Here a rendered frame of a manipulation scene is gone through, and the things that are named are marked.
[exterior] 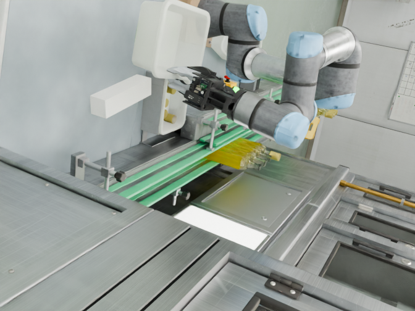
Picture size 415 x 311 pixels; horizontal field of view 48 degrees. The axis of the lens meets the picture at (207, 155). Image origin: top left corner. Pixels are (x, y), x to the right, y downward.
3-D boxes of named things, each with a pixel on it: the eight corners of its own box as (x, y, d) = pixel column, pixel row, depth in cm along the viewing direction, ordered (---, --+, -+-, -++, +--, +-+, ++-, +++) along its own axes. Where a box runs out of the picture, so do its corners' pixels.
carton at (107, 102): (89, 95, 143) (105, 100, 141) (136, 74, 162) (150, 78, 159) (91, 113, 146) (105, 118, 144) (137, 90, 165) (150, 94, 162)
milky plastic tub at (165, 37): (133, -10, 102) (167, -5, 98) (183, 7, 122) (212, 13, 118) (120, 70, 105) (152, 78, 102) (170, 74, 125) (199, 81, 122)
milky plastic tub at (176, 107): (140, 130, 174) (160, 136, 170) (146, 70, 166) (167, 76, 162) (166, 121, 188) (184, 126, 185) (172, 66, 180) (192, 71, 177)
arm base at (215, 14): (199, -9, 164) (225, -8, 161) (216, 0, 178) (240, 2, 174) (192, 34, 167) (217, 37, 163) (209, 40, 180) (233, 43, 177)
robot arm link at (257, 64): (245, 36, 176) (369, 62, 137) (241, 74, 182) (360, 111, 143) (220, 36, 169) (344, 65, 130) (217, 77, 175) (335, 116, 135)
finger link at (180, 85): (155, 71, 108) (188, 86, 105) (168, 73, 113) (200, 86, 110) (151, 84, 109) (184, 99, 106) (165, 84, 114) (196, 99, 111)
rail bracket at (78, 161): (53, 189, 136) (115, 216, 127) (55, 135, 130) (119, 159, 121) (65, 184, 140) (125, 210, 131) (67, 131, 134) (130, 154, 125)
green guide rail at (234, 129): (199, 140, 190) (216, 146, 187) (199, 138, 190) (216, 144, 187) (315, 84, 338) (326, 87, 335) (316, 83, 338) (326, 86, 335)
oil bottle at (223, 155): (199, 157, 196) (245, 172, 188) (201, 144, 194) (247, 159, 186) (205, 153, 201) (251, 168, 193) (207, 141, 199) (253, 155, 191)
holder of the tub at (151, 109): (138, 142, 176) (155, 149, 173) (146, 71, 166) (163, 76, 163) (163, 132, 190) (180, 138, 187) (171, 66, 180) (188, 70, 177)
